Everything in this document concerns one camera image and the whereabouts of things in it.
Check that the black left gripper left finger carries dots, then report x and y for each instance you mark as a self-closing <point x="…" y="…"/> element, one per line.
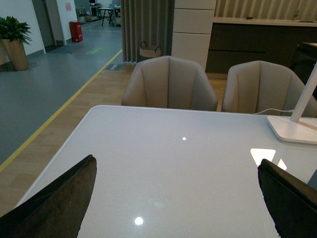
<point x="57" y="210"/>

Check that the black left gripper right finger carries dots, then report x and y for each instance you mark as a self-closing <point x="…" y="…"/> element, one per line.
<point x="291" y="203"/>

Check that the white desk lamp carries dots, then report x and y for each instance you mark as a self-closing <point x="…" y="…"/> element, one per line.
<point x="292" y="129"/>

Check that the right beige upholstered chair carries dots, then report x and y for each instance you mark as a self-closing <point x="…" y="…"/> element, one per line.
<point x="260" y="87"/>

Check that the beige upholstered chair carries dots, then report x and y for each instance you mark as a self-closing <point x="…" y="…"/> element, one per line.
<point x="169" y="82"/>
<point x="260" y="87"/>

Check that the left beige upholstered chair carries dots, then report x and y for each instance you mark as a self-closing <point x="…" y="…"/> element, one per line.
<point x="169" y="82"/>

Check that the dark counter with white top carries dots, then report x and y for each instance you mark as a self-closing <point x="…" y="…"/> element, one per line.
<point x="238" y="41"/>

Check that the green potted plant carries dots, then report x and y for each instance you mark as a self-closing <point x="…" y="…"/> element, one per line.
<point x="13" y="35"/>

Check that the red waste bin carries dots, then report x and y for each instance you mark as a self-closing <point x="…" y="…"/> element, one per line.
<point x="76" y="31"/>

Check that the grey pleated curtain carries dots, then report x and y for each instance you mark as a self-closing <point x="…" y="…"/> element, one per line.
<point x="150" y="21"/>

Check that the distant black-legged table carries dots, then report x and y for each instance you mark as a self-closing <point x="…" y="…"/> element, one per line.
<point x="114" y="15"/>

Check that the white drawer cabinet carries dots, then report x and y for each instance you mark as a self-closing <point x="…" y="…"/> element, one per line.
<point x="192" y="25"/>

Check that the woven basket with handles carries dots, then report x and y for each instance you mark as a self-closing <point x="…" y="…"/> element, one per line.
<point x="149" y="51"/>

